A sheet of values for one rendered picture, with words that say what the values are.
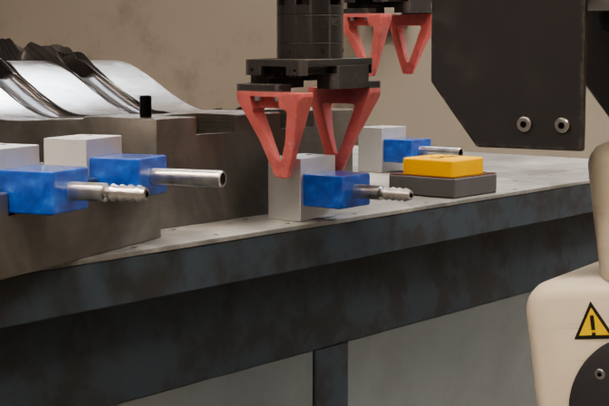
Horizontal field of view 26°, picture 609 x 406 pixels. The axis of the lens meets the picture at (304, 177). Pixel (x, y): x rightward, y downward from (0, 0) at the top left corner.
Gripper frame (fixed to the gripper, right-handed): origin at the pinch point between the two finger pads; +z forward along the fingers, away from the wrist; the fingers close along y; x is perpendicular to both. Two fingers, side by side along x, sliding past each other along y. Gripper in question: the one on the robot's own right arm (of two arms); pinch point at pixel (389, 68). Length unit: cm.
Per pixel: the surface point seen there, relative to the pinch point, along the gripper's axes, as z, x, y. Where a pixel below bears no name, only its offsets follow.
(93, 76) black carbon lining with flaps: 0.1, -11.5, 36.7
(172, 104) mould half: 3.1, -4.7, 31.9
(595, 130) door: 22, -71, -188
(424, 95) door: 13, -121, -181
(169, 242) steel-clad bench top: 12, 23, 60
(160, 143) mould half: 5, 17, 55
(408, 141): 8.6, 4.4, 2.3
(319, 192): 9, 25, 44
